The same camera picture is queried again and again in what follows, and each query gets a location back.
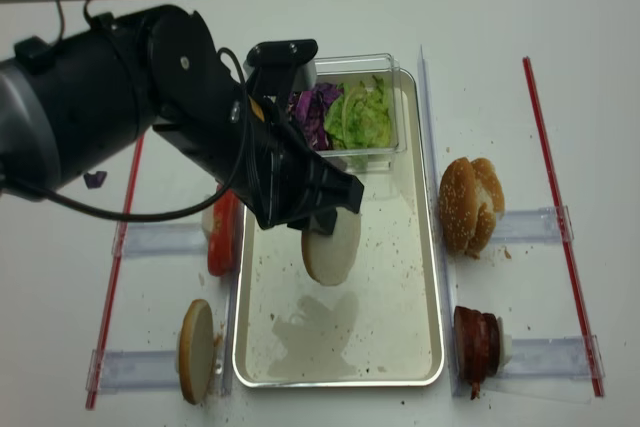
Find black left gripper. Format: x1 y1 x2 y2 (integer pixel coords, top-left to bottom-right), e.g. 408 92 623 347
153 94 364 236

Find plain bun bottom half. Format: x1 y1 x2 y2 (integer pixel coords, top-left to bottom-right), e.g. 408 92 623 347
301 208 361 287

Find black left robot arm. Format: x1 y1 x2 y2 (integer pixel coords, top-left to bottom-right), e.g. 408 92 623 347
1 5 364 234

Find red tomato slices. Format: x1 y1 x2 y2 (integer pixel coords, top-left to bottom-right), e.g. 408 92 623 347
207 191 240 277

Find green shredded lettuce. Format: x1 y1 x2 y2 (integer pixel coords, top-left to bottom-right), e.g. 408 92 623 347
324 75 392 151

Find stack of meat slices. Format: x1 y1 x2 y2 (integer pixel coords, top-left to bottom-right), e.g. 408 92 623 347
454 306 503 400

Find clear plastic salad container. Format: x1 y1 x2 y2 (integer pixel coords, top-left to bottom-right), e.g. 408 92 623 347
286 53 406 174

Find clear left tray guide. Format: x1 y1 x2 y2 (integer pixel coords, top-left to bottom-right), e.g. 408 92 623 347
219 207 246 397

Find purple shredded cabbage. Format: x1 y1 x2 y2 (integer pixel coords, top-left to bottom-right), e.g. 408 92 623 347
287 83 344 151

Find white left upper pusher block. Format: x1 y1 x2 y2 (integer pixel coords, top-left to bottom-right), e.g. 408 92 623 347
201 205 216 238

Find white pusher block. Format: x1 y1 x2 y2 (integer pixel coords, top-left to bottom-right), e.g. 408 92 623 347
499 332 513 370
201 205 216 238

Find metal baking tray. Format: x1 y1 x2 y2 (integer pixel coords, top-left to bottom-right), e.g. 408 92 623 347
233 71 444 388

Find sesame bun top outer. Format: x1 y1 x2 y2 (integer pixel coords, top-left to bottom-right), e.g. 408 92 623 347
438 157 479 254

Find sesame bun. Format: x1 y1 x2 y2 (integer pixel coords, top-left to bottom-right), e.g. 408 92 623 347
438 157 479 254
465 158 505 258

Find sesame bun top inner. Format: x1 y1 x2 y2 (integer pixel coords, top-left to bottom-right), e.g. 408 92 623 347
465 158 505 258

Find plain bun bottom standing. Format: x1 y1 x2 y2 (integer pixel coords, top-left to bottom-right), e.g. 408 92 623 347
178 299 214 405

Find white right lower pusher block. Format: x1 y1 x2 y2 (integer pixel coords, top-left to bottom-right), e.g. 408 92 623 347
499 332 513 370

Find purple cabbage scrap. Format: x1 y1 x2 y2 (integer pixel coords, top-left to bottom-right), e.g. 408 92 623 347
83 171 108 190

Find red left boundary strip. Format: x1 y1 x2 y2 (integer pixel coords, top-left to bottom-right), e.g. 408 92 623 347
85 138 144 411

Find red boundary strip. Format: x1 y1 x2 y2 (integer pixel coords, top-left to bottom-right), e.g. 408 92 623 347
522 56 605 398
85 138 144 411

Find red right boundary strip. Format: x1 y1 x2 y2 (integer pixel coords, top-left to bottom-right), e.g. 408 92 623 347
522 56 605 398

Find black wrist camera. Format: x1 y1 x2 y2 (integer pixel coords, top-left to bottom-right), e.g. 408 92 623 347
244 39 318 99

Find clear left upper rail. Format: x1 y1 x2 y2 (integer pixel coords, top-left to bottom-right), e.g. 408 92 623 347
112 223 208 258

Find clear rail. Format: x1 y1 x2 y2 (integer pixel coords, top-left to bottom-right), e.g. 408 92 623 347
496 336 605 380
112 223 208 258
86 350 180 394
490 206 574 244

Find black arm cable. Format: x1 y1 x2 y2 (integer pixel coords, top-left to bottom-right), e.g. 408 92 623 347
0 0 261 222

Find clear right upper rail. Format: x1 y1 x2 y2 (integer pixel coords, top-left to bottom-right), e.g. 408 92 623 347
490 206 574 244

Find clear left lower rail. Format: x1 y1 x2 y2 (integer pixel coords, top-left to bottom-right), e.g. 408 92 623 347
86 350 180 394

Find clear right lower rail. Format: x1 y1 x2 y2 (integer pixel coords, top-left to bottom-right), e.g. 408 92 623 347
496 336 605 380

